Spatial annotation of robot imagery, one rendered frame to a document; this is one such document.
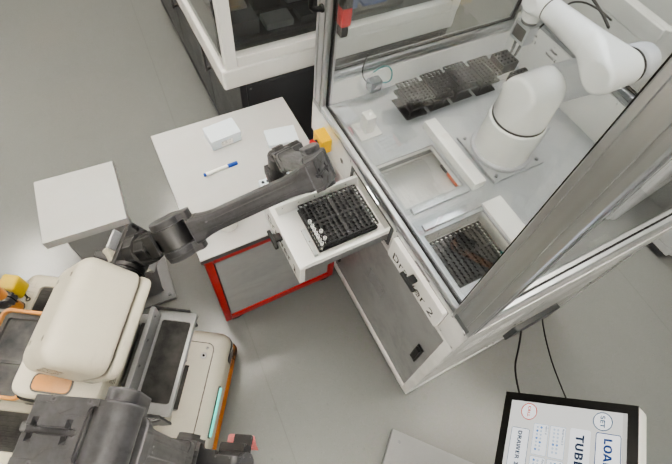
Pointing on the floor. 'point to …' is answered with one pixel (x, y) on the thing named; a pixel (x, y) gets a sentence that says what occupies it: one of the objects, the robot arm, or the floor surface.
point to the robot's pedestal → (91, 218)
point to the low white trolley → (278, 266)
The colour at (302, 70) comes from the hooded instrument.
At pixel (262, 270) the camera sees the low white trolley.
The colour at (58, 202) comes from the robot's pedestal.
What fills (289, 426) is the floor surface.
